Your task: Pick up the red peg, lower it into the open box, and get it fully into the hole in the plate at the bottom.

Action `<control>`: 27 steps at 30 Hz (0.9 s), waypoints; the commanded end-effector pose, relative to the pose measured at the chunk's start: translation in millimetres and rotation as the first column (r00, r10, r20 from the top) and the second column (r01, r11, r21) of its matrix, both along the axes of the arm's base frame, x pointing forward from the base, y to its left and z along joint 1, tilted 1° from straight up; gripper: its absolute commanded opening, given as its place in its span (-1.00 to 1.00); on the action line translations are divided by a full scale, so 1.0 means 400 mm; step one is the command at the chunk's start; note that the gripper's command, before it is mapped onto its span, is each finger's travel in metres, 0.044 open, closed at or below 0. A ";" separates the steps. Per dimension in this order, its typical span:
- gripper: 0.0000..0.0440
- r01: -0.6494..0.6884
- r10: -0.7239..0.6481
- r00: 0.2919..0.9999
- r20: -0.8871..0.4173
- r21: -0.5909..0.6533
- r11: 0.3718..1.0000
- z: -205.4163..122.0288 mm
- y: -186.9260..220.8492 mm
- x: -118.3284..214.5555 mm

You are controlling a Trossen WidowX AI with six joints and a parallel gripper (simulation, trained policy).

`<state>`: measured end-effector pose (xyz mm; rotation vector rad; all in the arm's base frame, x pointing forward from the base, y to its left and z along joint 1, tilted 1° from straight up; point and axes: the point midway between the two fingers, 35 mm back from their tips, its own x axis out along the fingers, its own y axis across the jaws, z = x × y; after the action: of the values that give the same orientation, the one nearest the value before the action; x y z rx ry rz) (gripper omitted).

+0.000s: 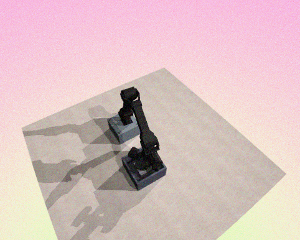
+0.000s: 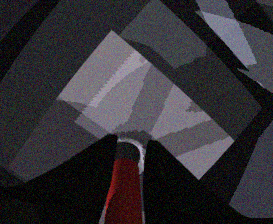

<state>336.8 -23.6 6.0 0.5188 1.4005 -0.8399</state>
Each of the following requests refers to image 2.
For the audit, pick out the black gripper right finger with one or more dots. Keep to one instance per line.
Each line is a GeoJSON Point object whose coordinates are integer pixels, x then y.
{"type": "Point", "coordinates": [172, 195]}

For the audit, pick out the dark red peg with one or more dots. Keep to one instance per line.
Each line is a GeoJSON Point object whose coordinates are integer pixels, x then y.
{"type": "Point", "coordinates": [124, 197]}

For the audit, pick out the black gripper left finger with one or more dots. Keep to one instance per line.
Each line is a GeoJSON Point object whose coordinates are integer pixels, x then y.
{"type": "Point", "coordinates": [72, 193]}

